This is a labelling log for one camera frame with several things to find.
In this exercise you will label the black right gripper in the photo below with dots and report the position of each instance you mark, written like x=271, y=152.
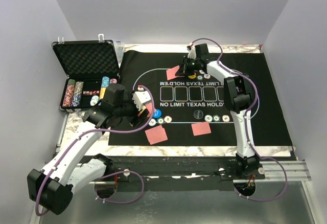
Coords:
x=184, y=70

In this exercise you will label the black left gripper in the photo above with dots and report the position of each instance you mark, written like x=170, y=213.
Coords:
x=136, y=119

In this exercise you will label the red backed playing card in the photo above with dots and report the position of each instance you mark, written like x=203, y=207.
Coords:
x=202, y=128
x=172, y=73
x=156, y=135

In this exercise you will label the yellow big blind button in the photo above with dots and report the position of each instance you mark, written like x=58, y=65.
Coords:
x=193, y=76

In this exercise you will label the green white poker chip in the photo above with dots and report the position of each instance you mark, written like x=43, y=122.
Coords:
x=199, y=77
x=216, y=118
x=160, y=121

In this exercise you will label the blue small blind button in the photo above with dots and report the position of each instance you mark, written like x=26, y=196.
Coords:
x=157, y=113

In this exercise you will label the red white poker chip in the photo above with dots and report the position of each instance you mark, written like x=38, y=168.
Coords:
x=225, y=118
x=167, y=119

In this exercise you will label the black dealer button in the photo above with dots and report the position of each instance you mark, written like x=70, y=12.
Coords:
x=198, y=114

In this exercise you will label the red backed card deck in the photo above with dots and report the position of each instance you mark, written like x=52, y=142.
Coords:
x=149, y=107

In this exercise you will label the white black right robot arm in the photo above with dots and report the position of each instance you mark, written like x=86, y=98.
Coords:
x=239, y=96

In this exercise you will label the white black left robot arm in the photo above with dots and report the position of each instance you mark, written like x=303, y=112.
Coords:
x=53, y=187

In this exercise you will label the yellow white chip stack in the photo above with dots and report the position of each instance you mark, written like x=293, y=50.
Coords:
x=102, y=92

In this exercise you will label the pink green chip stack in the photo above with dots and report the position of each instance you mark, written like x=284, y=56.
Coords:
x=113, y=81

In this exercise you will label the white green chip stack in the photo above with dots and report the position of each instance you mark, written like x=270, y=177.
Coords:
x=94, y=100

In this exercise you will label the light blue chip stack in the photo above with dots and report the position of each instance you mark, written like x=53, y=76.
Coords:
x=105, y=82

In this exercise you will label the black poker table mat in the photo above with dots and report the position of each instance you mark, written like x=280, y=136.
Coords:
x=180, y=97

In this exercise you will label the red dice row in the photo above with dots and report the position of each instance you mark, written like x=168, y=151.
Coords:
x=91, y=93

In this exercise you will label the blue white chip stack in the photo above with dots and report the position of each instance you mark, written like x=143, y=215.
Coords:
x=77, y=93

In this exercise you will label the black aluminium chip case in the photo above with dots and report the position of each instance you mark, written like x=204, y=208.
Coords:
x=86, y=61

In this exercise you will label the red white chip stack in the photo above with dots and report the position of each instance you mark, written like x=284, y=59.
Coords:
x=68, y=95

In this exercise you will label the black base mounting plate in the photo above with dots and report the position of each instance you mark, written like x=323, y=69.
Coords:
x=168, y=184

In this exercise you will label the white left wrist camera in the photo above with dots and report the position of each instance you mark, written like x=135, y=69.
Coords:
x=141, y=99

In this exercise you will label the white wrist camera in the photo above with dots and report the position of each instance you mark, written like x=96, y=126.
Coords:
x=192, y=51
x=141, y=99

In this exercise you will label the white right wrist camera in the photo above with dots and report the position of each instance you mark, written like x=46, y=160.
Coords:
x=192, y=51

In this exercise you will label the aluminium extrusion rail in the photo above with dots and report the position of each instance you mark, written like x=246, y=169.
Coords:
x=283, y=173

